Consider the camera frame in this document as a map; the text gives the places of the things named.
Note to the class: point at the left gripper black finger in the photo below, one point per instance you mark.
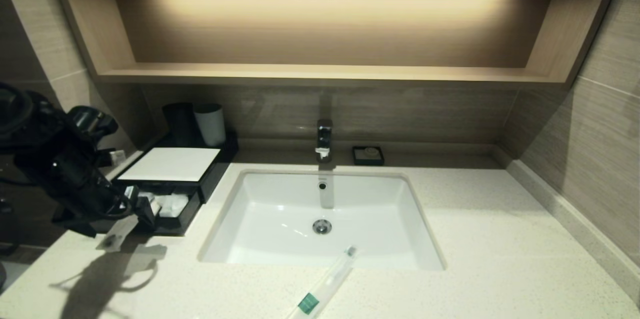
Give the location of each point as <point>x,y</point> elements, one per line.
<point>134,215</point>
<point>147,211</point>

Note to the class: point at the black cup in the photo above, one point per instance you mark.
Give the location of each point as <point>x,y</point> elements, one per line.
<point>180,124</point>

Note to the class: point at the white cup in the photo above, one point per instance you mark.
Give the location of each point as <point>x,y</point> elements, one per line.
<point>212,126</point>

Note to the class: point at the green-banded pack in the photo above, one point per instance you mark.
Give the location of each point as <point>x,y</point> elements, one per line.
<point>117,234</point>
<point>325,284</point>

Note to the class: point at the chrome sink drain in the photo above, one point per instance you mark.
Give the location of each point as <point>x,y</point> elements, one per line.
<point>322,227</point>

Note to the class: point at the black soap dish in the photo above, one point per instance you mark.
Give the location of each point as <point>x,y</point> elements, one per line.
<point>357,159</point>

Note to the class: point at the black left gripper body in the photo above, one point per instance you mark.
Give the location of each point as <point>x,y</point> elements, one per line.
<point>90,194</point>

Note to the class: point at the wooden wall shelf niche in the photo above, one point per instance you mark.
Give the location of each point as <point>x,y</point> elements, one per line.
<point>325,75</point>

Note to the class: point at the chrome faucet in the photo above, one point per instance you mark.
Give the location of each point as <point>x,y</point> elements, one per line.
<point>324,139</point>

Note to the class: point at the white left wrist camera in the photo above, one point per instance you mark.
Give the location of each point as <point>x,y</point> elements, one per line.
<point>118,157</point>

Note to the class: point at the white wrapped amenity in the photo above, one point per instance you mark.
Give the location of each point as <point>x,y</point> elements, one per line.
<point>174,205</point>

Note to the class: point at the round soap bar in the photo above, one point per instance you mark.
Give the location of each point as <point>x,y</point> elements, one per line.
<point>370,152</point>

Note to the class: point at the white card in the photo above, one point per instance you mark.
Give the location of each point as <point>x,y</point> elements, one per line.
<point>172,165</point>

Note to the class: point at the white sink basin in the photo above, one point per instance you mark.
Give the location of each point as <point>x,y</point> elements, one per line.
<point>370,219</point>

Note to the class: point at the black amenity box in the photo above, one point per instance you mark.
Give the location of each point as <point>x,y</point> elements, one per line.
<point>220,169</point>

